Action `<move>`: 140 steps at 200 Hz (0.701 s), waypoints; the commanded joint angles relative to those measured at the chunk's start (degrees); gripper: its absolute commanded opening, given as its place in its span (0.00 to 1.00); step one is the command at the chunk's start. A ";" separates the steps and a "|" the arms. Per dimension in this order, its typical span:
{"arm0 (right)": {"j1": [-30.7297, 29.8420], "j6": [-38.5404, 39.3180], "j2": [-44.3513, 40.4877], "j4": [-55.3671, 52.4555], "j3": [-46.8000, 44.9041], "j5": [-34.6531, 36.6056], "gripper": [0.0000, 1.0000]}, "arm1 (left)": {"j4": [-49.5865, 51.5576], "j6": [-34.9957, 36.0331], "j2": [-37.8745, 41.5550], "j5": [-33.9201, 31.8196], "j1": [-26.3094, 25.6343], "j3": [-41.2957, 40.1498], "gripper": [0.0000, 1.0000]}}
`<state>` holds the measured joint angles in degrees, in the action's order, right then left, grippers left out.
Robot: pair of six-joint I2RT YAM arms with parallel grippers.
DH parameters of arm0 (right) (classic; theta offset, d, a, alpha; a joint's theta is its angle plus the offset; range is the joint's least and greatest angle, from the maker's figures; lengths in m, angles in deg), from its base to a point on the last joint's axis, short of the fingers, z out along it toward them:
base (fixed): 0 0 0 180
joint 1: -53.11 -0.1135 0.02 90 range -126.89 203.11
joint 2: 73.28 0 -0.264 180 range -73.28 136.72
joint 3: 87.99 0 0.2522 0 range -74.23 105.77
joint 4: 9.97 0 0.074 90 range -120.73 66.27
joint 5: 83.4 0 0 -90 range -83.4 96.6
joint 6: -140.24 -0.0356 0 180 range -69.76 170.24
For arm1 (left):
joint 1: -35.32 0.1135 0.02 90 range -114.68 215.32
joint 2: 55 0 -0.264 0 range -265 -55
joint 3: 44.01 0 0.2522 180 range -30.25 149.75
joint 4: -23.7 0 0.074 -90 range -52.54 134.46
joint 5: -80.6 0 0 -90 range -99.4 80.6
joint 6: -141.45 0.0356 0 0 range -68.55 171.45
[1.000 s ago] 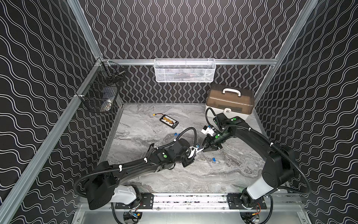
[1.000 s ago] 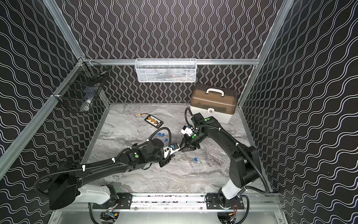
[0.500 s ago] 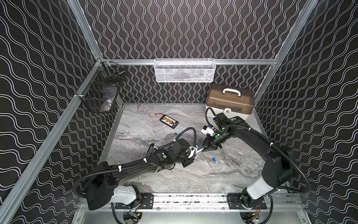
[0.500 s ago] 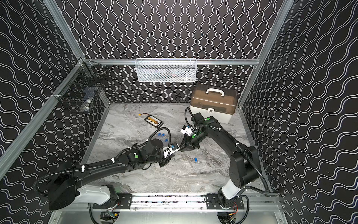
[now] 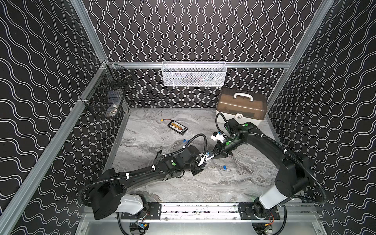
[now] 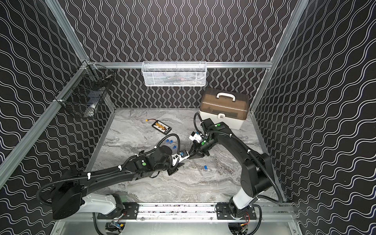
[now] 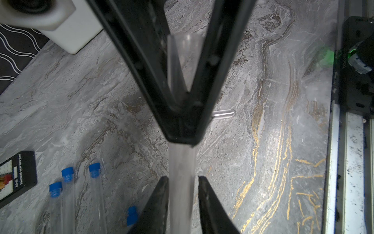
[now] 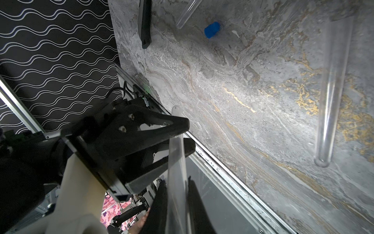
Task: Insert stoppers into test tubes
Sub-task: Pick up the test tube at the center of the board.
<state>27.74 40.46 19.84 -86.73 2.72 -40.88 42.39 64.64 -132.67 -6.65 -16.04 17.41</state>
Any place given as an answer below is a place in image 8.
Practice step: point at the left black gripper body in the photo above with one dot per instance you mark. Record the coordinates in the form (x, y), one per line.
(94, 140)

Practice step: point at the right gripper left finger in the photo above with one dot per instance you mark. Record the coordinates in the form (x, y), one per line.
(156, 220)

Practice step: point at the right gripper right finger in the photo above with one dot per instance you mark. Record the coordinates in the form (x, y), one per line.
(200, 223)

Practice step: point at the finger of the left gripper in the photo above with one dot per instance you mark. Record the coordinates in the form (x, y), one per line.
(149, 128)
(140, 170)

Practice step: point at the clear test tube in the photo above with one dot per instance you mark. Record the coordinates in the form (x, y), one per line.
(187, 13)
(337, 38)
(177, 211)

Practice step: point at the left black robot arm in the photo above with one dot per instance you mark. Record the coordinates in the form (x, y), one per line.
(29, 163)

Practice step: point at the black loose finger part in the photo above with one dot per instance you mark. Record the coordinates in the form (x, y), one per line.
(144, 22)

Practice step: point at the blue stopper left lone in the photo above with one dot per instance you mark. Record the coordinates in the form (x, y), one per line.
(212, 29)

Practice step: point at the aluminium front rail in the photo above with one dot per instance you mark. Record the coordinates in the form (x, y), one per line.
(232, 207)

